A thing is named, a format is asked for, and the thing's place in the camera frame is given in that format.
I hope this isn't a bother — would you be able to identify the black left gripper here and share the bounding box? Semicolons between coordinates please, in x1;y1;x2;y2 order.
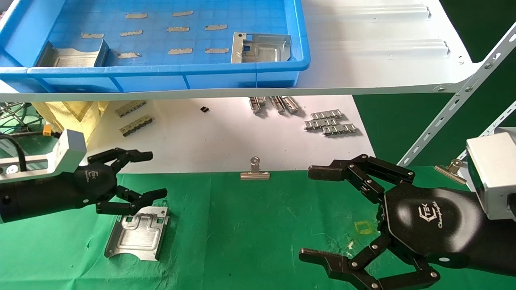
16;148;168;221

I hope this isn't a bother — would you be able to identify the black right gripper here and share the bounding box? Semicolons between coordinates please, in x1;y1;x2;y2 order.
299;154;516;290

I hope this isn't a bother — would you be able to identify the stamped sheet metal bracket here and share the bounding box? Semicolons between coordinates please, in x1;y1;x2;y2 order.
104;206;171;261
231;33;292;64
36;40;110;68

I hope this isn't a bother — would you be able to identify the grey connector strip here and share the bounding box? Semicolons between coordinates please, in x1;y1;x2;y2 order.
115;100;147;118
120;115;154;137

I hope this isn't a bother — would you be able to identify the silver binder clip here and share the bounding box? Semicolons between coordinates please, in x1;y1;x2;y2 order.
241;157;270;180
435;159;468;185

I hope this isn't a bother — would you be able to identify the yellow plastic bag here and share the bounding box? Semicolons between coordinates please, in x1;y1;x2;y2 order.
32;101;109;143

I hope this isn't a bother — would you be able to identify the green table cloth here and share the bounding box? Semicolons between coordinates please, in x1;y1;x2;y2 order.
0;166;516;290

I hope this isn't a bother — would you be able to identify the silver toothed metal strip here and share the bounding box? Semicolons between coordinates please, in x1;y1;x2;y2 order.
322;124;358;137
310;110;343;120
304;118;339;131

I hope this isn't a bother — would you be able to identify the blue plastic bin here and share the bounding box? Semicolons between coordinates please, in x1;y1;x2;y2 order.
0;0;311;93

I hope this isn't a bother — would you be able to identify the long perforated diagonal strut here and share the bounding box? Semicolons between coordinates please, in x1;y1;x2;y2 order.
397;22;516;168

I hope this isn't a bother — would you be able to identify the white metal shelf board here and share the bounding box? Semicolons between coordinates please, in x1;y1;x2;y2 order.
0;0;484;102

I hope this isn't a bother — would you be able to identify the short perforated diagonal strut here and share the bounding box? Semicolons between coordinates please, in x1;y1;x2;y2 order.
460;103;516;162

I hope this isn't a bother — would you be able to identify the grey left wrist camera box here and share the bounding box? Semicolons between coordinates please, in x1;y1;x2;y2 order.
0;129;87;184

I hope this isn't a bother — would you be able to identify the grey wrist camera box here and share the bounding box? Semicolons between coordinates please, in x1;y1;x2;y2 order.
466;128;516;221
0;129;87;184

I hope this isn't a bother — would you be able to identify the black cable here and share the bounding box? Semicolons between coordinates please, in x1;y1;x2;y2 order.
0;133;29;172

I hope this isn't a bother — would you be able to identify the metal wire rack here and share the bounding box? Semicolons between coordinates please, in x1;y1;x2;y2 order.
0;102;33;135

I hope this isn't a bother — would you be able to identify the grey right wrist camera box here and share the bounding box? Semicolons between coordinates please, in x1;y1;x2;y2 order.
466;128;516;221

